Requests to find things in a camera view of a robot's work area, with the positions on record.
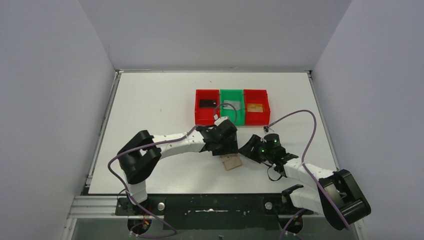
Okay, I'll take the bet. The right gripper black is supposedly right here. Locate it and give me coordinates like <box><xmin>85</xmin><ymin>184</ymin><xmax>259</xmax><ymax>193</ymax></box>
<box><xmin>238</xmin><ymin>134</ymin><xmax>274</xmax><ymax>164</ymax></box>

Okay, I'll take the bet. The beige card holder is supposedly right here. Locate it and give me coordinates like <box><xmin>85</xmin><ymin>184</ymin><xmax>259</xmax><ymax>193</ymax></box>
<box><xmin>220</xmin><ymin>153</ymin><xmax>243</xmax><ymax>171</ymax></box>

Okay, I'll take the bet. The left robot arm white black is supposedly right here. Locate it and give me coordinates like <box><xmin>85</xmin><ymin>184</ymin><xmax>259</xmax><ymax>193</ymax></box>
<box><xmin>115</xmin><ymin>119</ymin><xmax>238</xmax><ymax>214</ymax></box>

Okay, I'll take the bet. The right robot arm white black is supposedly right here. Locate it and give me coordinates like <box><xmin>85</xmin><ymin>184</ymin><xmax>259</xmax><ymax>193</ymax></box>
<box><xmin>239</xmin><ymin>133</ymin><xmax>372</xmax><ymax>230</ymax></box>

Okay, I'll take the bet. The gold card in bin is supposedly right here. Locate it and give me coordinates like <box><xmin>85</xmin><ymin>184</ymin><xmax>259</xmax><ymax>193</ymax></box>
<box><xmin>246</xmin><ymin>103</ymin><xmax>264</xmax><ymax>113</ymax></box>

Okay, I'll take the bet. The silver card in bin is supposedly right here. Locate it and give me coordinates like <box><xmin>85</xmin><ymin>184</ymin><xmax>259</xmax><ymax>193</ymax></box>
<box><xmin>222</xmin><ymin>100</ymin><xmax>241</xmax><ymax>111</ymax></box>

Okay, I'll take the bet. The black card in bin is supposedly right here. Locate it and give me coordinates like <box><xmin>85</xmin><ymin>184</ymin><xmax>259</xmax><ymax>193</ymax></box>
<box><xmin>199</xmin><ymin>99</ymin><xmax>217</xmax><ymax>109</ymax></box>

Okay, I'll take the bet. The green bin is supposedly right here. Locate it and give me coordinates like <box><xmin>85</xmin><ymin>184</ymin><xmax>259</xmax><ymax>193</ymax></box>
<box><xmin>219</xmin><ymin>89</ymin><xmax>246</xmax><ymax>126</ymax></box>

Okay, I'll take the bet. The left red bin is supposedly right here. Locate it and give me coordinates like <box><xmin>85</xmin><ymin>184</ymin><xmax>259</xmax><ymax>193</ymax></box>
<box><xmin>194</xmin><ymin>89</ymin><xmax>220</xmax><ymax>126</ymax></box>

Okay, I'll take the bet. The red bin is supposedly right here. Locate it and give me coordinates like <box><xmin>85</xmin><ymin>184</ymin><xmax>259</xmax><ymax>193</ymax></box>
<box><xmin>194</xmin><ymin>89</ymin><xmax>220</xmax><ymax>126</ymax></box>
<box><xmin>243</xmin><ymin>89</ymin><xmax>271</xmax><ymax>126</ymax></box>

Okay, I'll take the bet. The right red bin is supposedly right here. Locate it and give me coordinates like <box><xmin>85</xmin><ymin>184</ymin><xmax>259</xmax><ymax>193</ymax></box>
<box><xmin>243</xmin><ymin>89</ymin><xmax>271</xmax><ymax>126</ymax></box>

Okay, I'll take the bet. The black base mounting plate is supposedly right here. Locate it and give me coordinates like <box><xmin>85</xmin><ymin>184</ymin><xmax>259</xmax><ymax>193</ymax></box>
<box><xmin>114</xmin><ymin>193</ymin><xmax>316</xmax><ymax>232</ymax></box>

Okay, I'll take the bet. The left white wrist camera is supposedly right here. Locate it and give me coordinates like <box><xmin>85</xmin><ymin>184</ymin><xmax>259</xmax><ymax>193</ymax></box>
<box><xmin>213</xmin><ymin>114</ymin><xmax>229</xmax><ymax>126</ymax></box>

